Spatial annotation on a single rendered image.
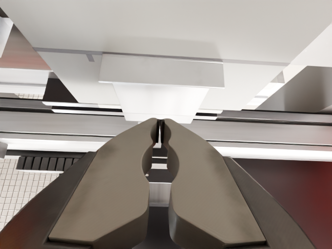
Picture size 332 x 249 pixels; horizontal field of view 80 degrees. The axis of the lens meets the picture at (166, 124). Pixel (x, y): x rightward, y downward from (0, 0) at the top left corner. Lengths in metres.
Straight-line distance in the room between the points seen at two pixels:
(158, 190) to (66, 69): 0.14
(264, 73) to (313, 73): 0.50
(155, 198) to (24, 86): 0.21
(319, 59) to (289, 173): 0.53
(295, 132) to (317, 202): 0.40
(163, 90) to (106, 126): 0.32
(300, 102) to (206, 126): 0.32
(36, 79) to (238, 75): 0.22
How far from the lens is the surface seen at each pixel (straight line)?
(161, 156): 0.40
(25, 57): 0.28
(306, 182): 0.91
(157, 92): 0.19
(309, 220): 0.90
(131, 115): 0.25
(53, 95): 0.26
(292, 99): 0.73
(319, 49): 0.40
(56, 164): 0.66
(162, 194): 0.22
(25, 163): 0.70
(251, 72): 0.17
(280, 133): 0.56
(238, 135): 0.51
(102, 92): 0.21
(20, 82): 0.31
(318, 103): 0.65
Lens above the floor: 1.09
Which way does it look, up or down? 19 degrees down
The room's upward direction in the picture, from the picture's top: 178 degrees counter-clockwise
